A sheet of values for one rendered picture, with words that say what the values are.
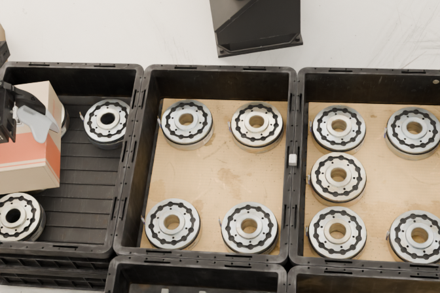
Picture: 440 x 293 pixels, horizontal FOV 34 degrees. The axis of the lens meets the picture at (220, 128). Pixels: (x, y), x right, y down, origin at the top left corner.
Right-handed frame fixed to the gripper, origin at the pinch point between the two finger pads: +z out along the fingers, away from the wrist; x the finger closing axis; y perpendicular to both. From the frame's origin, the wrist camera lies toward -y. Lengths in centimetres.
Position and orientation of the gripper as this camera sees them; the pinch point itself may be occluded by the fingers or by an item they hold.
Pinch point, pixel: (15, 133)
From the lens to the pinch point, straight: 120.6
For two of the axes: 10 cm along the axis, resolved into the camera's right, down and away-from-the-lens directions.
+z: 1.0, 5.1, 8.6
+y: 0.9, 8.5, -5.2
